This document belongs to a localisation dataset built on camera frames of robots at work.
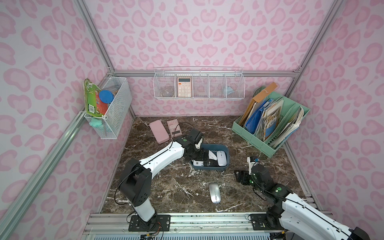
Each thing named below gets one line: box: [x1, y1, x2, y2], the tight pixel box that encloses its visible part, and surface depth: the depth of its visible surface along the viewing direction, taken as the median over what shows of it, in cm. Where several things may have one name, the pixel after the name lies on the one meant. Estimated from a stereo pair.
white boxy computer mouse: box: [191, 159, 204, 167], surface depth 92 cm
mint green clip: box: [89, 117, 103, 128], surface depth 64 cm
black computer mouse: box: [207, 159, 219, 167], surface depth 92 cm
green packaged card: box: [83, 78, 109, 118], surface depth 72 cm
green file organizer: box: [232, 92, 311, 158], surface depth 97 cm
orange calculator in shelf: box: [177, 77, 192, 98], surface depth 96 cm
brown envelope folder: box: [239, 82, 279, 127], surface depth 88 cm
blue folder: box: [245, 98, 273, 135], surface depth 98 cm
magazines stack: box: [260, 99, 284, 141], surface depth 93 cm
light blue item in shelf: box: [223, 86, 235, 96], surface depth 102 cm
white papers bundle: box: [270, 106, 305, 148], surface depth 86 cm
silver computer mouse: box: [209, 182, 221, 204], surface depth 83 cm
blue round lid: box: [99, 90, 115, 104], surface depth 76 cm
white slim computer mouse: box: [216, 150, 227, 167], surface depth 96 cm
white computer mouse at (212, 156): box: [208, 150, 217, 161], surface depth 96 cm
